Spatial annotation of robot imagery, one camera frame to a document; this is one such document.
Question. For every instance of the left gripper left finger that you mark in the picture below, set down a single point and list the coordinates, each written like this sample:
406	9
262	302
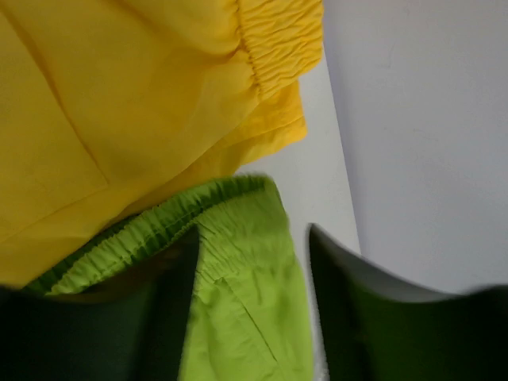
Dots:
131	326

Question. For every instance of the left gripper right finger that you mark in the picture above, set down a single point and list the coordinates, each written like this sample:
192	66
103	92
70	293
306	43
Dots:
378	326

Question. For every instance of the green shorts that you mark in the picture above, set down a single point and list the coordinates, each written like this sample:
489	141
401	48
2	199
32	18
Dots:
250	317

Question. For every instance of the yellow shorts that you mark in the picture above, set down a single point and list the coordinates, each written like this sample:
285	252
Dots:
109	107

